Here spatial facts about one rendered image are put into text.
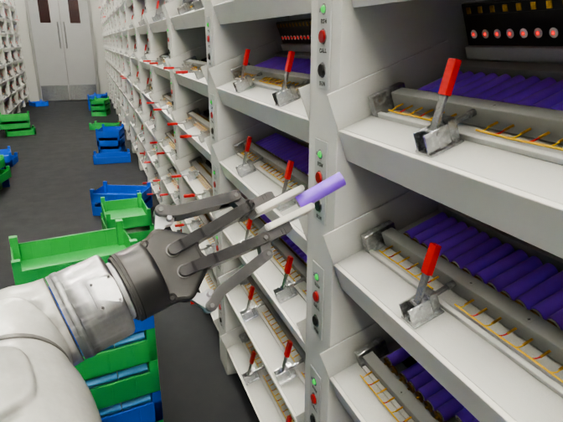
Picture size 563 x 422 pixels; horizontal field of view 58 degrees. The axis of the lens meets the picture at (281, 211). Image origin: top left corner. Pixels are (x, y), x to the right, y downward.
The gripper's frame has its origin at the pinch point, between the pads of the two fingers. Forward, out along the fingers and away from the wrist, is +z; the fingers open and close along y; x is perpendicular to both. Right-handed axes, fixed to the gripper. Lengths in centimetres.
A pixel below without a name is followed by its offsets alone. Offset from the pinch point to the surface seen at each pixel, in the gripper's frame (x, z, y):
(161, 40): 166, 68, 123
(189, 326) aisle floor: 134, 9, -7
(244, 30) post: 50, 39, 51
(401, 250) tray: 2.7, 13.9, -11.7
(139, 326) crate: 58, -14, -2
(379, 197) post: 5.5, 17.2, -3.8
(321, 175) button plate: 7.5, 11.9, 2.9
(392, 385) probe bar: 11.0, 7.0, -27.5
